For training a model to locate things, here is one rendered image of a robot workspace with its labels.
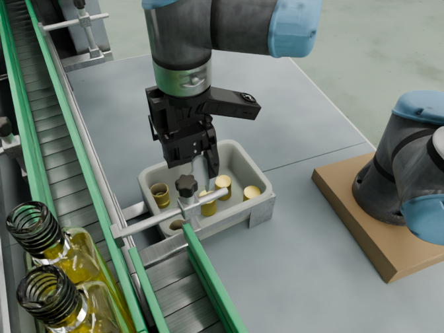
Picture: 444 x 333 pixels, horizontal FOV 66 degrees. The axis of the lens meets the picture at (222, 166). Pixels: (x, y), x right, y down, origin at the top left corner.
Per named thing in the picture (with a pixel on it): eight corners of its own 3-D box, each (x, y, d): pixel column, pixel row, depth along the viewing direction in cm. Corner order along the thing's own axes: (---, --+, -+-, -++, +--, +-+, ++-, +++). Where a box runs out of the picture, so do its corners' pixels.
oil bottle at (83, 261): (85, 318, 45) (10, 236, 29) (127, 298, 47) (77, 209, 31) (96, 361, 42) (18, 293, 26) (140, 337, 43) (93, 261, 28)
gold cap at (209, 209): (211, 199, 71) (211, 186, 68) (219, 212, 69) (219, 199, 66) (196, 206, 70) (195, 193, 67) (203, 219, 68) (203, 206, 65)
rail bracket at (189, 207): (121, 253, 51) (99, 205, 41) (221, 209, 56) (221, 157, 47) (127, 270, 49) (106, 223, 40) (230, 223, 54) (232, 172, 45)
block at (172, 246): (141, 268, 57) (133, 248, 51) (193, 244, 60) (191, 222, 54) (148, 287, 55) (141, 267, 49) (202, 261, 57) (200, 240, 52)
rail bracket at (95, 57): (62, 84, 96) (28, 2, 80) (120, 69, 102) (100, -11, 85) (65, 93, 94) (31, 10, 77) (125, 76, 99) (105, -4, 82)
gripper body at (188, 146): (152, 141, 56) (139, 78, 47) (200, 125, 58) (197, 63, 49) (170, 173, 51) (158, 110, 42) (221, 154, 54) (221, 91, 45)
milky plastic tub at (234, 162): (141, 197, 74) (133, 171, 67) (232, 162, 81) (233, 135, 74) (172, 264, 63) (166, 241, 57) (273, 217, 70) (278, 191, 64)
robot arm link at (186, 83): (196, 34, 46) (224, 63, 41) (198, 64, 50) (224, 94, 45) (143, 47, 44) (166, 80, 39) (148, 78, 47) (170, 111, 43)
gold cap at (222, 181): (226, 185, 74) (226, 172, 71) (234, 197, 72) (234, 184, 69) (211, 191, 73) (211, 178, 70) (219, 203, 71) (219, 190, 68)
